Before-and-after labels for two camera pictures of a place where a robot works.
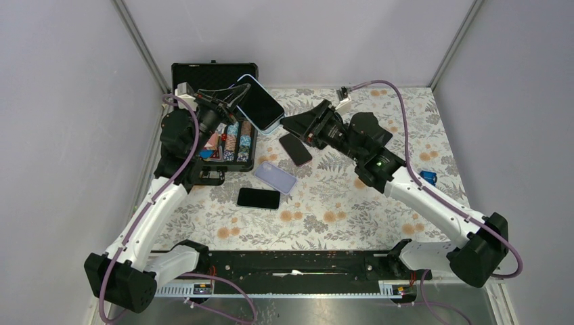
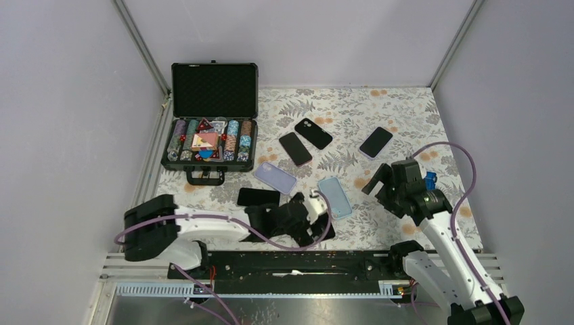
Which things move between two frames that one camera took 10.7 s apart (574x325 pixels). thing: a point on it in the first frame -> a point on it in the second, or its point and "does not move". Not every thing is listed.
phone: x=272 y=128 -> x=340 y=206
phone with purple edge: x=295 y=149 does not move
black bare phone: x=258 y=104 -> x=319 y=227
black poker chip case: x=230 y=144 does not move
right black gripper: x=311 y=124 -> x=384 y=174
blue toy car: x=430 y=176 does not move
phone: x=276 y=177 does not move
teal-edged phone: x=258 y=198 does not move
